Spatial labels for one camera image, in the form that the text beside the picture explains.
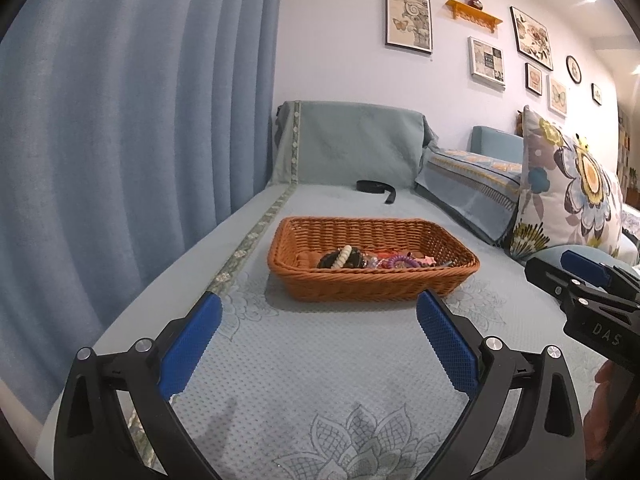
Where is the person right hand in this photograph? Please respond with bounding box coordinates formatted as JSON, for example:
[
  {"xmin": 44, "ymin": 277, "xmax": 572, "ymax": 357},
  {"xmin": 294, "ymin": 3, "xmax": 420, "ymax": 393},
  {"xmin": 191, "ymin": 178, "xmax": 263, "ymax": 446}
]
[{"xmin": 584, "ymin": 361, "xmax": 615, "ymax": 460}]

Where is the teal bolster cushion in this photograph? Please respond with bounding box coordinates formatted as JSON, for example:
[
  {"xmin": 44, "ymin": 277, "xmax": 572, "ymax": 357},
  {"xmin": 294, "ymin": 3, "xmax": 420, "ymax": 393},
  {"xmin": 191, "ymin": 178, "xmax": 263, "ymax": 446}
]
[{"xmin": 521, "ymin": 245, "xmax": 639, "ymax": 272}]

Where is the floral throw pillow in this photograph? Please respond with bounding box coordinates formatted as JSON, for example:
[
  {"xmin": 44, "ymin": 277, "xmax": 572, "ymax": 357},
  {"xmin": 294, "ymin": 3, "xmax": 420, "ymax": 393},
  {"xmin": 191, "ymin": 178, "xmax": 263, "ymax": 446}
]
[{"xmin": 508, "ymin": 107, "xmax": 623, "ymax": 261}]

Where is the striped blue pillow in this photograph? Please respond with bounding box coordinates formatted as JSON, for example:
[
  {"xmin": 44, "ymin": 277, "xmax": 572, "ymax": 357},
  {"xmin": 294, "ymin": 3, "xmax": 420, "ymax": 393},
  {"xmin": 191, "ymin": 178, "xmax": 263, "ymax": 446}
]
[{"xmin": 414, "ymin": 144, "xmax": 522, "ymax": 246}]

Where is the teal sofa back cushion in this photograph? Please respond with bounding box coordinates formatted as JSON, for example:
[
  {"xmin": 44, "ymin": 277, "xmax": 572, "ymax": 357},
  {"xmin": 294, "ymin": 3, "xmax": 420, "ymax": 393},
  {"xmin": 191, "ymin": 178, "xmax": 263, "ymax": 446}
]
[{"xmin": 470, "ymin": 126, "xmax": 524, "ymax": 164}]

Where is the tiny framed picture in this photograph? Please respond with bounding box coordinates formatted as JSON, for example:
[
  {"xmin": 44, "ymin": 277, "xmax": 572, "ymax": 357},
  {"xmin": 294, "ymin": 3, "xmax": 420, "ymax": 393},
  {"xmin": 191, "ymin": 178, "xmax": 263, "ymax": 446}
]
[{"xmin": 591, "ymin": 84, "xmax": 602, "ymax": 105}]

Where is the framed butterfly picture right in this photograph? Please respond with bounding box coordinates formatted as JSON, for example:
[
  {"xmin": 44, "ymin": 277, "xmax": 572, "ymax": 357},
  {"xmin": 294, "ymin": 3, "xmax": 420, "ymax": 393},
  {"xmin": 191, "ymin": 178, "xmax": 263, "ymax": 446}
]
[{"xmin": 547, "ymin": 74, "xmax": 567, "ymax": 118}]

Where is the orange wicker basket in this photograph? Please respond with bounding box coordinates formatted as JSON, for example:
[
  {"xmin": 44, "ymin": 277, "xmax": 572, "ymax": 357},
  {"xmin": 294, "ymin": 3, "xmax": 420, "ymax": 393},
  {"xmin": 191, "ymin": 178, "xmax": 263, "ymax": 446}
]
[{"xmin": 268, "ymin": 217, "xmax": 480, "ymax": 302}]

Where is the small red framed picture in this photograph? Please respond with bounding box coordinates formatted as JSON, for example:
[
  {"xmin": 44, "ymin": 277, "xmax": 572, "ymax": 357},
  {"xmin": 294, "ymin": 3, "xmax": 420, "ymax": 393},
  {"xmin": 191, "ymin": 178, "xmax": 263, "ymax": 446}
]
[{"xmin": 525, "ymin": 63, "xmax": 544, "ymax": 96}]

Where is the white framed collage picture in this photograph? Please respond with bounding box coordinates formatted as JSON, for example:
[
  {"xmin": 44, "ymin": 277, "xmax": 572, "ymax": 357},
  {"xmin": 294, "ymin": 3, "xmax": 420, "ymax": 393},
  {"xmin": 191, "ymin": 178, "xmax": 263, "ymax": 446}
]
[{"xmin": 469, "ymin": 37, "xmax": 506, "ymax": 90}]

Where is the framed flower picture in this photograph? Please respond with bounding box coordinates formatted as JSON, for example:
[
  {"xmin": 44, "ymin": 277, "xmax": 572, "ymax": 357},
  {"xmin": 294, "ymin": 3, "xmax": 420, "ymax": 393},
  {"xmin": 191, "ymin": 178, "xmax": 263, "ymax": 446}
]
[{"xmin": 510, "ymin": 6, "xmax": 553, "ymax": 70}]

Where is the teal blanket over headboard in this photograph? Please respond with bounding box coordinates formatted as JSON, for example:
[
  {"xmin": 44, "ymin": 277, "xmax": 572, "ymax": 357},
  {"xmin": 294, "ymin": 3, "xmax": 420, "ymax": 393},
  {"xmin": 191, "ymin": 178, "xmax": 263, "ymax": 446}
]
[{"xmin": 270, "ymin": 101, "xmax": 437, "ymax": 188}]

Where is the large framed butterfly picture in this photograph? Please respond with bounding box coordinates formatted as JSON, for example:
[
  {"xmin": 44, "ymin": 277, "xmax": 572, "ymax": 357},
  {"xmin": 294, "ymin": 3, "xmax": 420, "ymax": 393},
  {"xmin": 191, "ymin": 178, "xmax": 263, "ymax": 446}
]
[{"xmin": 385, "ymin": 0, "xmax": 434, "ymax": 54}]

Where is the blue curtain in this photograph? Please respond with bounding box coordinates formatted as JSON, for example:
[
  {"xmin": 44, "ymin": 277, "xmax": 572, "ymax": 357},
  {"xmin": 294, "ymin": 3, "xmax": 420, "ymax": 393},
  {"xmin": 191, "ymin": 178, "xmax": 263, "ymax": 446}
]
[{"xmin": 1, "ymin": 0, "xmax": 279, "ymax": 420}]

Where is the black strap on bed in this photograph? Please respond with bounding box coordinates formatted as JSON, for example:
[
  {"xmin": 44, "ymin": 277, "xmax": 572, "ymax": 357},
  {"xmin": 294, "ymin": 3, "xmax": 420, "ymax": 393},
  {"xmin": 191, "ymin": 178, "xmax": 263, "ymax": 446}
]
[{"xmin": 354, "ymin": 178, "xmax": 397, "ymax": 206}]

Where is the orange wall shelf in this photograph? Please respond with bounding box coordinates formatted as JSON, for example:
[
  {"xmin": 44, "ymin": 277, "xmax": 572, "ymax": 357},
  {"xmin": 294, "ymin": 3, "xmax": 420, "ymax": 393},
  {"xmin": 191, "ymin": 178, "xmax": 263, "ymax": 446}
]
[{"xmin": 446, "ymin": 0, "xmax": 503, "ymax": 34}]

